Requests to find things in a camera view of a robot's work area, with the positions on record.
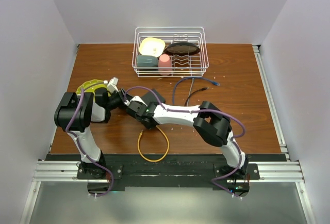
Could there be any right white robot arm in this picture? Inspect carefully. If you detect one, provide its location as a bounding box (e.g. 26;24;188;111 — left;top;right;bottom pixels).
125;99;249;179

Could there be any green polka dot plate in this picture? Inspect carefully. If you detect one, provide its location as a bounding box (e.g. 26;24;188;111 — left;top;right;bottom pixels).
75;79;111;97

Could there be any yellow ethernet cable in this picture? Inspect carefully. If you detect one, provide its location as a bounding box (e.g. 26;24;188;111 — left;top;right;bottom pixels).
137;125;170;163

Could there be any grey ethernet cable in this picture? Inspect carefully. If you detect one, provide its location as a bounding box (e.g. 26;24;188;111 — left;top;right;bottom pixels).
187;78;195;106

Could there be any yellow square bowl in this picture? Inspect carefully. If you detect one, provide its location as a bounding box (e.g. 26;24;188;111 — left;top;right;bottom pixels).
139;37;166;57

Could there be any teal square cup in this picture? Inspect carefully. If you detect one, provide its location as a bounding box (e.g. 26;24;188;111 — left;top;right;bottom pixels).
136;55;158;68

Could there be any black ethernet cable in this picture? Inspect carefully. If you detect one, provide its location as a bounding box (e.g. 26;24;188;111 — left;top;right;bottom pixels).
183;86;209;106

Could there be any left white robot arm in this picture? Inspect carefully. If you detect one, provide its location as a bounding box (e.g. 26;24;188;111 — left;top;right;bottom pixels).
54;87;125;179

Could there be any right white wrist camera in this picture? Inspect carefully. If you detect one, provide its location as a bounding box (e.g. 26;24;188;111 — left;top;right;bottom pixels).
124;95;144;106

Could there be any dark brown plate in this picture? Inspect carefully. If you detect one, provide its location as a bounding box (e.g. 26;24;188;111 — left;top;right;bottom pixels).
163;42;201;56

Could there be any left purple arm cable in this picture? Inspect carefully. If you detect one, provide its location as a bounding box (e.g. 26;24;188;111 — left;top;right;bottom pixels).
64;78;116;198

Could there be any black network switch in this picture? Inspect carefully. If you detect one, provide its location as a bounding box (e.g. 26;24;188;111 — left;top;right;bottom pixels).
141;88;166;105

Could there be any pink cup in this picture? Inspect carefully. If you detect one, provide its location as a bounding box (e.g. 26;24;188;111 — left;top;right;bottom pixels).
158;54;172;76

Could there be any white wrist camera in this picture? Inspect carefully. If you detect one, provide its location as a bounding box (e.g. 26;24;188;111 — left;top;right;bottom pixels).
124;95;144;106
103;77;119;94

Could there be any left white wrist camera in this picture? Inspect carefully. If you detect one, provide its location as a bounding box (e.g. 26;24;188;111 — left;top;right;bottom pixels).
103;77;119;94

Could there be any blue ethernet cable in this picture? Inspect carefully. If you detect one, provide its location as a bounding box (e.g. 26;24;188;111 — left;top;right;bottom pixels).
172;77;221;105

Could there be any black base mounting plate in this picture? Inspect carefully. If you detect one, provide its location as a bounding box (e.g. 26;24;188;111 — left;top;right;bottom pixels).
46;153;287;193

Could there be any white wire dish rack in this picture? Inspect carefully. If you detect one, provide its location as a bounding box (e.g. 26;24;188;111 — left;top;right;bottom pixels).
131;26;209;77

